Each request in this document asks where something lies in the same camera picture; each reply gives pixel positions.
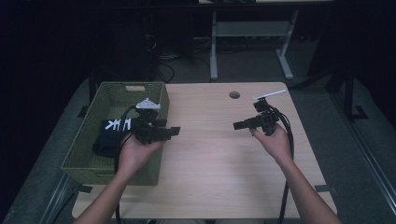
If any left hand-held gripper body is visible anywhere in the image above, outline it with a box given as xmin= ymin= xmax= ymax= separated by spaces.
xmin=132 ymin=97 xmax=171 ymax=145

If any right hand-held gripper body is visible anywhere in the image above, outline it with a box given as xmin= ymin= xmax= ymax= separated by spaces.
xmin=252 ymin=90 xmax=287 ymax=136

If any dark navy garment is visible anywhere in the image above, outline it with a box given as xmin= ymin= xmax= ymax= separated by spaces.
xmin=92 ymin=117 xmax=139 ymax=159

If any green woven basket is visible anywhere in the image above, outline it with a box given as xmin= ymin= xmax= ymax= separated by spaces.
xmin=60 ymin=81 xmax=171 ymax=187

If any person's right hand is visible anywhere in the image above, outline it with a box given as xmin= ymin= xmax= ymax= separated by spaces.
xmin=249 ymin=123 xmax=296 ymax=165

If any person's left hand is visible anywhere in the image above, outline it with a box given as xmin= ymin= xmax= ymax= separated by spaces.
xmin=117 ymin=133 xmax=166 ymax=177

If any black metal stand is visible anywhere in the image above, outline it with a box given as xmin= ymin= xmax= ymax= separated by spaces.
xmin=311 ymin=62 xmax=370 ymax=122

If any grey tape strip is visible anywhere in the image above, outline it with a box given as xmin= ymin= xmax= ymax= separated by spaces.
xmin=314 ymin=184 xmax=338 ymax=193

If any right hand-held gripper black cable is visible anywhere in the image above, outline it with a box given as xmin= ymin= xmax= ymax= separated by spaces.
xmin=266 ymin=103 xmax=296 ymax=224

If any hand-held gripper black cable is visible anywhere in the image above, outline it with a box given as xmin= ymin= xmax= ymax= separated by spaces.
xmin=266 ymin=103 xmax=296 ymax=224
xmin=113 ymin=105 xmax=138 ymax=224

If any left hand-held gripper black cable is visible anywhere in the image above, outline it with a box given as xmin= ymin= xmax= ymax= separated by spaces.
xmin=113 ymin=105 xmax=138 ymax=224

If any tangle of floor cables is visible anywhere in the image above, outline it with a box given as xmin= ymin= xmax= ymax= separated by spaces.
xmin=151 ymin=34 xmax=213 ymax=84

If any grey metal table frame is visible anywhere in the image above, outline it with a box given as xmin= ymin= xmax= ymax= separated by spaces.
xmin=209 ymin=8 xmax=300 ymax=81

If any aluminium rail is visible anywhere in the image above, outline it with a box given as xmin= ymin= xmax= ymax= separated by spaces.
xmin=38 ymin=173 xmax=79 ymax=224
xmin=331 ymin=92 xmax=396 ymax=216

